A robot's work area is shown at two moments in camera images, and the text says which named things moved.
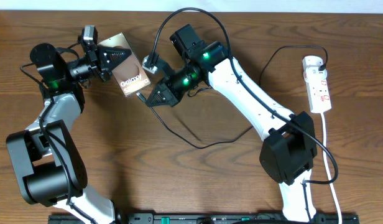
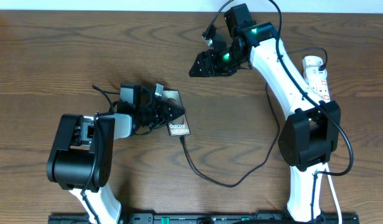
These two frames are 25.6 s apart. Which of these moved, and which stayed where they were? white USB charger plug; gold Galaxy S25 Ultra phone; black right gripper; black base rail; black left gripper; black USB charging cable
Moved: gold Galaxy S25 Ultra phone; black left gripper; black right gripper; black USB charging cable
Stayed: black base rail; white USB charger plug
